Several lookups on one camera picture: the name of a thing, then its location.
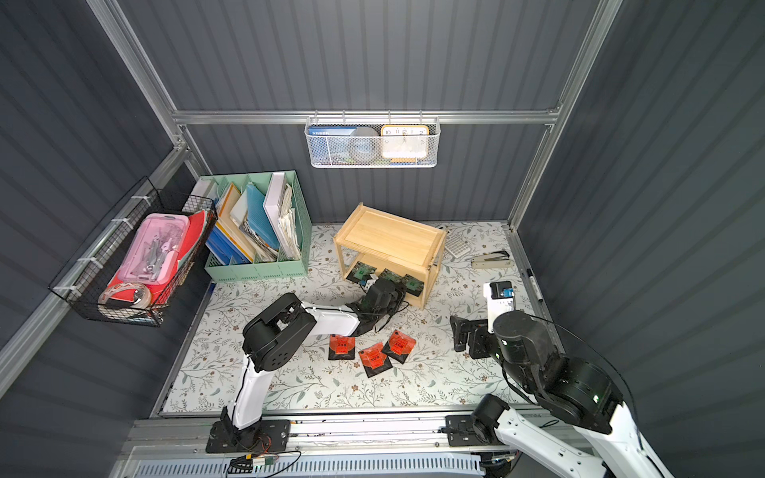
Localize green tea bag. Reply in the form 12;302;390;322
379;269;402;284
402;274;424;297
346;262;377;287

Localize red tea bag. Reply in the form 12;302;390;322
329;335;356;360
359;343;392;378
382;330;416;364

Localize red tea bag bottom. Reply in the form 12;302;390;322
359;343;392;378

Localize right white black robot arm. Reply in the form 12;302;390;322
447;311;671;477

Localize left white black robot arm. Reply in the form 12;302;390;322
221;279;406;432

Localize wooden two-tier shelf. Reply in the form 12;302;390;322
333;204;446;310

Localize black marker pen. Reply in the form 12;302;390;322
526;268;544;302

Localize white calculator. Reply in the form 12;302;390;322
444;231;471;260

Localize grey stapler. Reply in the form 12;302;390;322
470;250;513;269

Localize green file organizer box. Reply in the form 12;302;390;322
200;170;312;283

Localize teal folder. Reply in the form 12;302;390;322
246;183;279;251

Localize grey tape roll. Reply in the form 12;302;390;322
348;127;381;165

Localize yellow white clock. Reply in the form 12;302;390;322
380;125;430;163

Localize white binder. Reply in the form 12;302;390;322
263;172;288;257

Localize blue box in basket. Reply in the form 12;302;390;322
306;125;357;167

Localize pink plastic tool case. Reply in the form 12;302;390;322
117;213;189;285

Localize clear tape roll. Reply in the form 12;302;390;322
98;283;153;309

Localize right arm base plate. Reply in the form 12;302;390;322
440;414;497;447

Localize white mesh wall basket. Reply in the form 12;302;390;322
304;115;441;169

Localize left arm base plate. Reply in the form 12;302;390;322
205;420;291;454

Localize black wire basket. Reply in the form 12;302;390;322
49;177;217;328

